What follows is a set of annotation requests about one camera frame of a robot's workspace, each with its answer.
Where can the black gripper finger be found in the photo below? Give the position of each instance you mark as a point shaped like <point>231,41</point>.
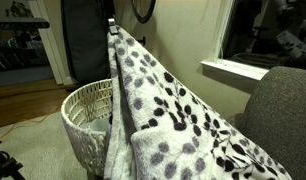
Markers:
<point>112,26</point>

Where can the white black spotted blanket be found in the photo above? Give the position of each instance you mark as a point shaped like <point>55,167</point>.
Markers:
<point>160,130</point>

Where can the white woven laundry basket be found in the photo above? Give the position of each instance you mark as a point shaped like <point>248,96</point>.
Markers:
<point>85,114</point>

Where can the grey cloth in basket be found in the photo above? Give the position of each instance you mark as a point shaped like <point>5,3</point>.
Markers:
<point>97,125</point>

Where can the grey fabric sofa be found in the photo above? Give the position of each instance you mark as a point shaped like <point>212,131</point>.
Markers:
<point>275,118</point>

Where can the dark hanging bag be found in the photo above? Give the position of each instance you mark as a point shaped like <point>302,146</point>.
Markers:
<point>85,28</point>

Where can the white window sill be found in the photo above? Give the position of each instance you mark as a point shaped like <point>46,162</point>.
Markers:
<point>240,69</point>

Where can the black tripod leg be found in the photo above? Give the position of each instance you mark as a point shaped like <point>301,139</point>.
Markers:
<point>9,167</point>

